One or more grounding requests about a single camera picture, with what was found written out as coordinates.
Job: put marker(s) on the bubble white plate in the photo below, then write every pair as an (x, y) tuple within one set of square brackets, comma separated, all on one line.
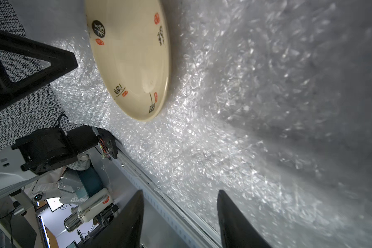
[(270, 101)]

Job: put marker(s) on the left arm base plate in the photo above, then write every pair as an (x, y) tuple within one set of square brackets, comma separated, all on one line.
[(107, 143)]

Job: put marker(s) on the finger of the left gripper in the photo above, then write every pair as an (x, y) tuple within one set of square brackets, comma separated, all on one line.
[(27, 65)]

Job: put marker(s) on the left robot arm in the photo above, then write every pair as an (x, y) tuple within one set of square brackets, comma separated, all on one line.
[(47, 149)]

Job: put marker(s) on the cream plate with calligraphy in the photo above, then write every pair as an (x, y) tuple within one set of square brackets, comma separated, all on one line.
[(131, 47)]

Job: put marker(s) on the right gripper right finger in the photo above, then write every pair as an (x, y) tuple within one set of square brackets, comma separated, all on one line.
[(235, 230)]

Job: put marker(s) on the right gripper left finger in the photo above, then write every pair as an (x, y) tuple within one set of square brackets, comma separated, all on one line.
[(125, 230)]

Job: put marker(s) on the aluminium front rail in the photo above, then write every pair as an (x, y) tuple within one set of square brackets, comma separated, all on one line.
[(194, 232)]

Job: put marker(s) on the background lab equipment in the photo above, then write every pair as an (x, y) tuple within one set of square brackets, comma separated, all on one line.
[(22, 231)]

